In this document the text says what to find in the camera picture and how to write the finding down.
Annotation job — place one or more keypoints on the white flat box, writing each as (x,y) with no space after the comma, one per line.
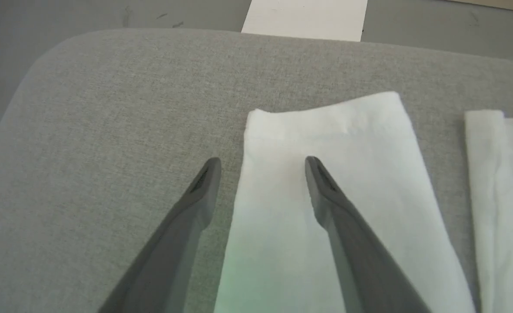
(306,19)

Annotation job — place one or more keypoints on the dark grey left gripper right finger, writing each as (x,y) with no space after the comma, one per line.
(365,261)

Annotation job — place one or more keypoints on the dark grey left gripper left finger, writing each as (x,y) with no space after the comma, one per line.
(169,252)

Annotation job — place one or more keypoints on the white towel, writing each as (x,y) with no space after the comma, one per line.
(278,243)

